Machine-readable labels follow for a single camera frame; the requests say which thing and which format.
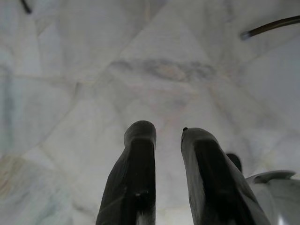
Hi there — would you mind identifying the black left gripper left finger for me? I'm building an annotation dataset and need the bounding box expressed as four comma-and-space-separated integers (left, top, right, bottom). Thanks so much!
95, 120, 157, 225

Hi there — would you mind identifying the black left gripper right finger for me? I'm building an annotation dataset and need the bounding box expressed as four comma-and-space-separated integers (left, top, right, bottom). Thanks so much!
180, 127, 272, 225

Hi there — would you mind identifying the thin black furniture leg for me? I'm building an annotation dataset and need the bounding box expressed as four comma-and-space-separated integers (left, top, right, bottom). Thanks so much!
20, 0, 32, 14

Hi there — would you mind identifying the dark brown chair leg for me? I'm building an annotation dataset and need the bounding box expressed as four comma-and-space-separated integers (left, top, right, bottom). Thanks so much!
240, 15, 300, 40

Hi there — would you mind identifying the silver robot leg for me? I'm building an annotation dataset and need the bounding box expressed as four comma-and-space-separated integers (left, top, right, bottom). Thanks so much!
243, 170, 300, 225

